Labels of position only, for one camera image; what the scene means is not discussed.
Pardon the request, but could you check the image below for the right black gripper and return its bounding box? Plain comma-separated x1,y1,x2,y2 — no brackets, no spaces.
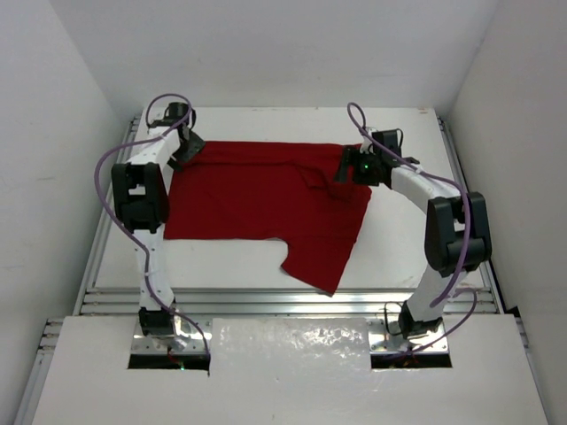
335,148,383,189

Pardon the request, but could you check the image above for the red t shirt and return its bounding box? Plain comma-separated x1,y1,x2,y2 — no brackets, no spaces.
164,141,372,295

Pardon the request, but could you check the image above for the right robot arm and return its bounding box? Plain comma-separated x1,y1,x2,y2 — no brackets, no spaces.
335,129,492,339

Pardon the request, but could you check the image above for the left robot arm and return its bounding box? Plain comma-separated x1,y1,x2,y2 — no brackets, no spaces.
111,101,204,338

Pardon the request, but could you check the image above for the white foam cover panel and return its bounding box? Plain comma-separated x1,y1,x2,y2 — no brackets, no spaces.
35,315,546,424

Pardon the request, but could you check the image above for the aluminium frame rail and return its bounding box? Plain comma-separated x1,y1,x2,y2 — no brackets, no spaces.
74,107,521,318

